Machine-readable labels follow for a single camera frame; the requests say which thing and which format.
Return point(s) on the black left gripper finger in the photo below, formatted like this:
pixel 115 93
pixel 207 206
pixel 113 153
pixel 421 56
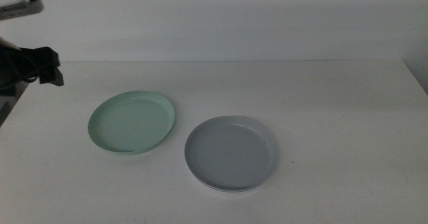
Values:
pixel 51 77
pixel 6 91

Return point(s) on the mint green shallow bowl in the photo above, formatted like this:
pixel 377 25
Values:
pixel 130 123

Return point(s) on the grey shallow bowl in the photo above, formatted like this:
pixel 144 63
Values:
pixel 230 152

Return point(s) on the white shallow bowl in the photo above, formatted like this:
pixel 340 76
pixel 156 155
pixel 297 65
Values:
pixel 230 191

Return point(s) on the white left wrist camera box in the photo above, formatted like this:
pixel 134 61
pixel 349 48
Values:
pixel 16 5

